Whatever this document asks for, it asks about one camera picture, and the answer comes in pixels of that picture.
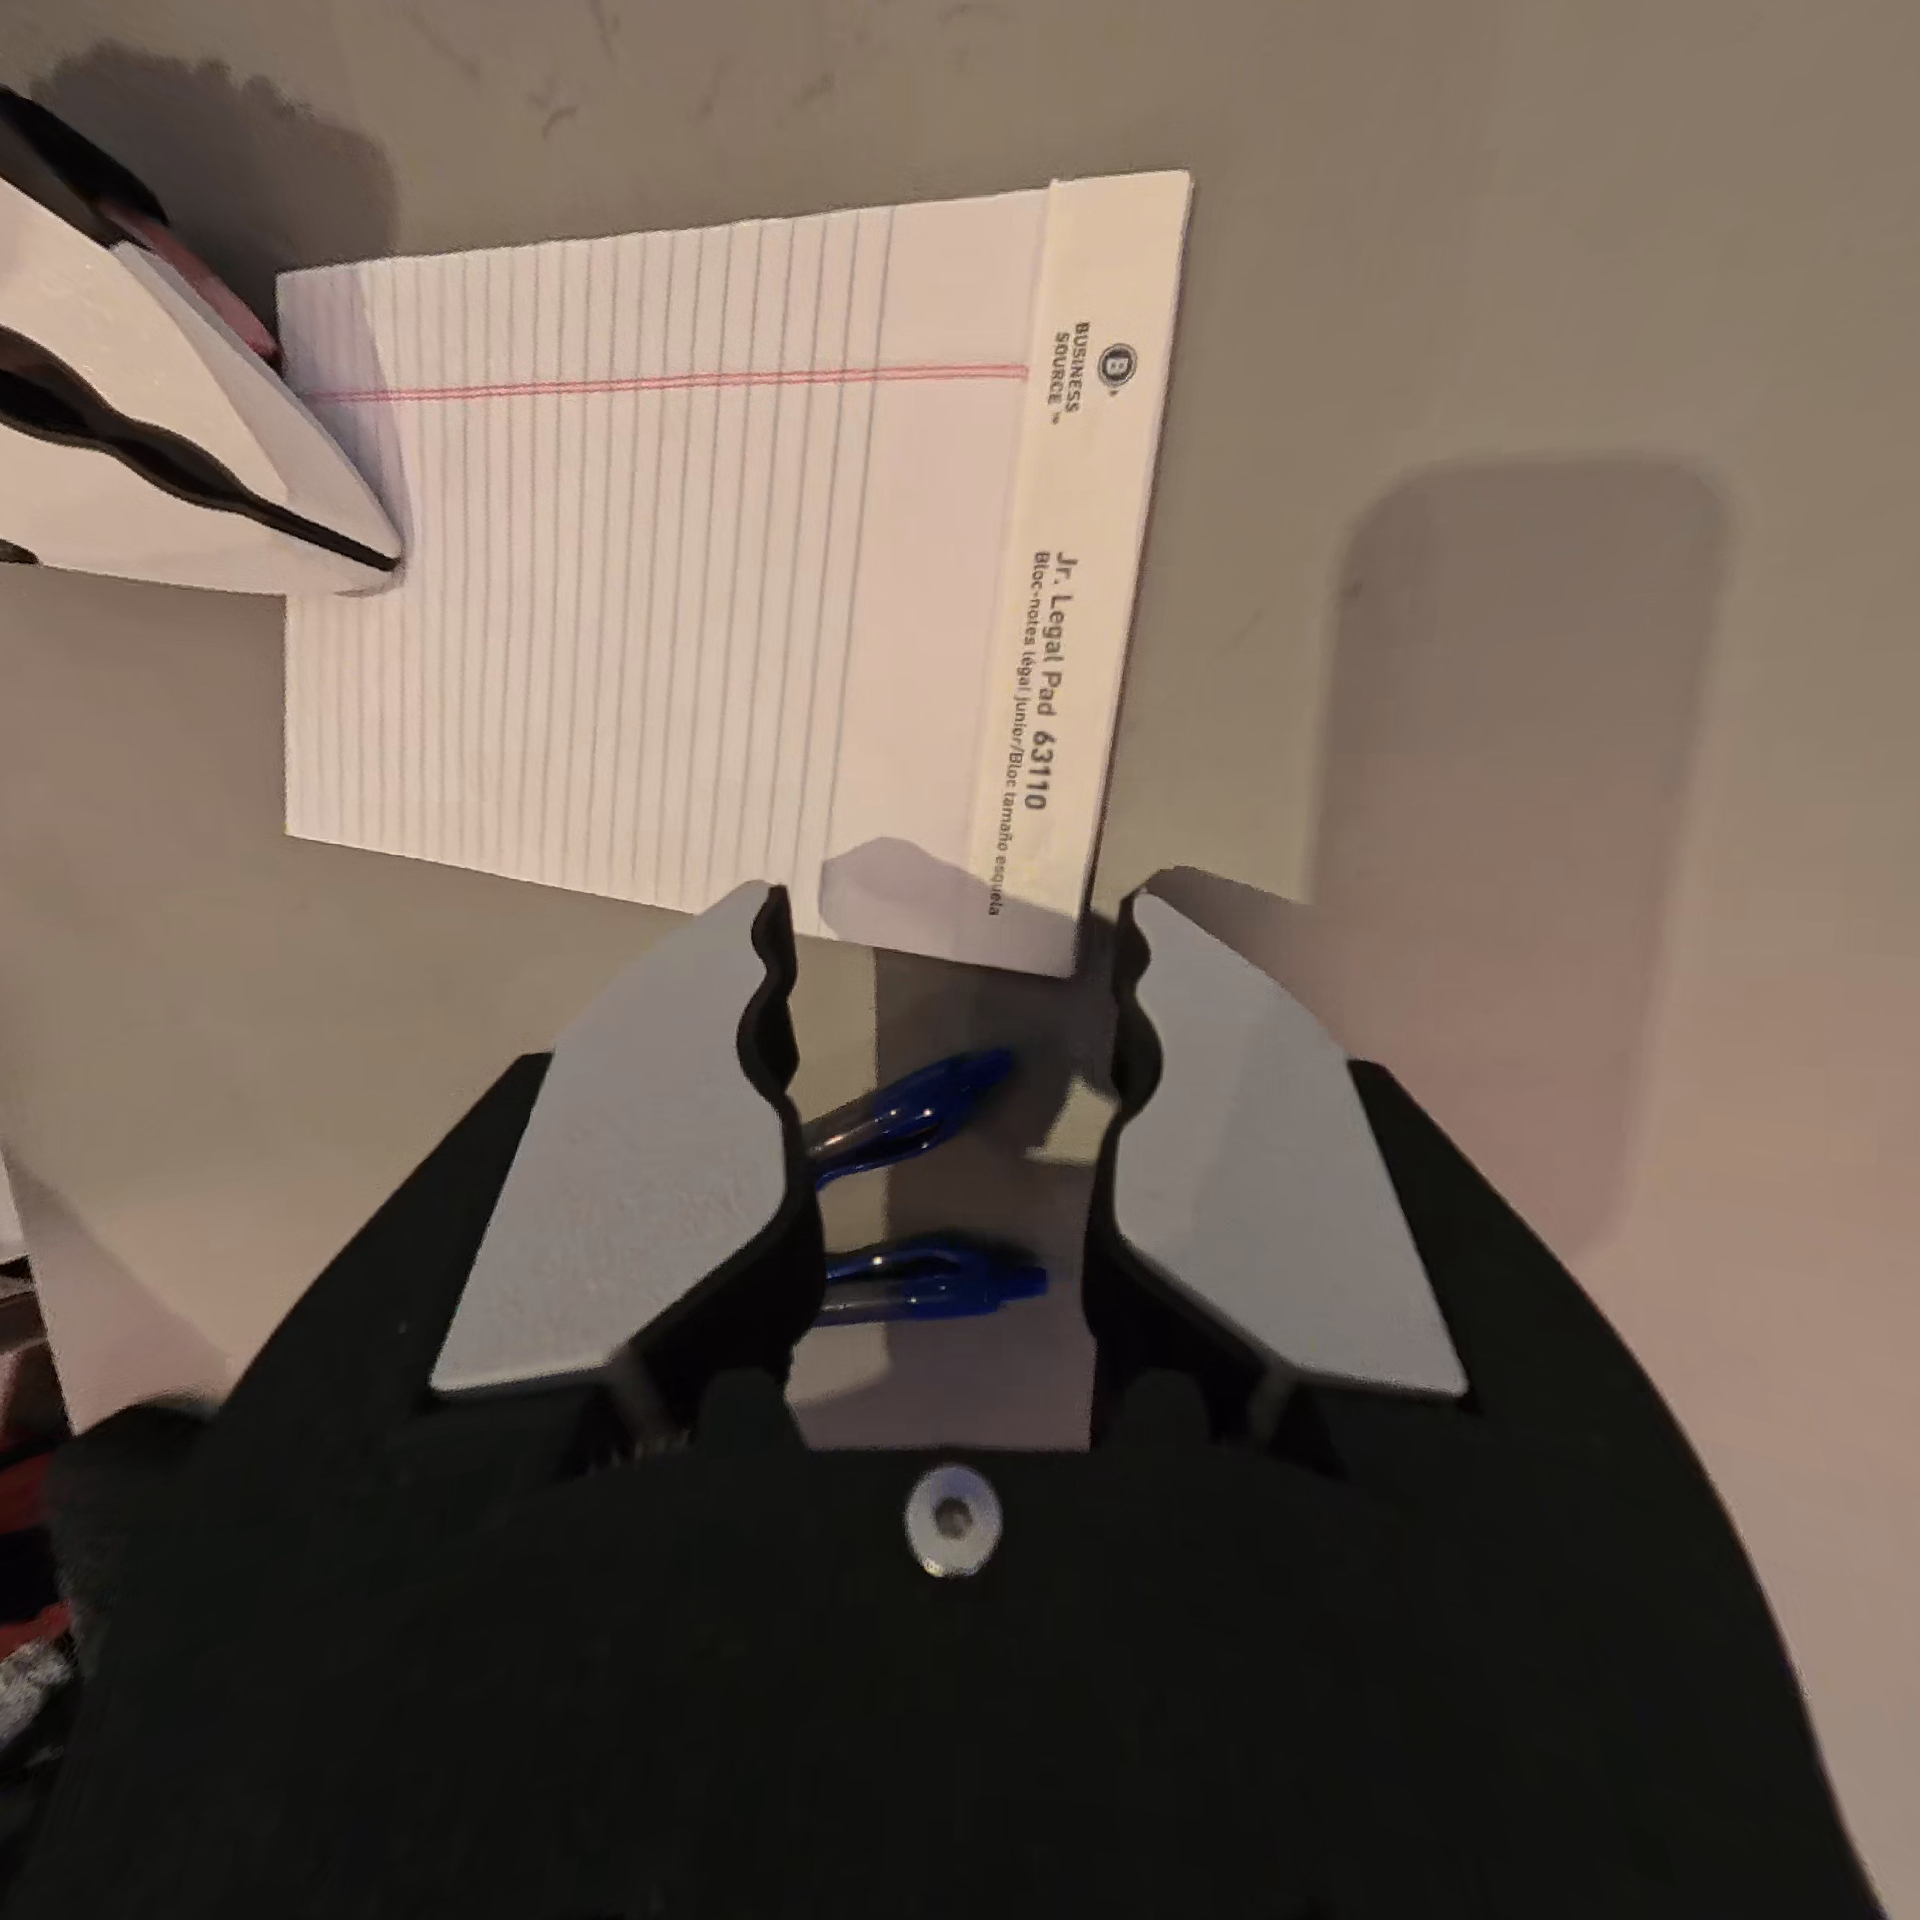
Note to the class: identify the white lined notepad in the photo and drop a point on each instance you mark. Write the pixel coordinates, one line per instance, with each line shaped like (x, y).
(677, 571)

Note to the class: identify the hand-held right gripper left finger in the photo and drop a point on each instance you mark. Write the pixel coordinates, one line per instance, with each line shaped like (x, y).
(630, 1170)

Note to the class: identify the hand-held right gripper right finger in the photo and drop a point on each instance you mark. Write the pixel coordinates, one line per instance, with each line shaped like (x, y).
(1291, 1200)

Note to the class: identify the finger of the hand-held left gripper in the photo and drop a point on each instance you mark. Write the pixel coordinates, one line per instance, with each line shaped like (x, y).
(137, 324)
(152, 526)

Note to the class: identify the blue retractable pen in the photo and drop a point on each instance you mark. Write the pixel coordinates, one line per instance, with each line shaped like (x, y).
(917, 1102)
(945, 1274)

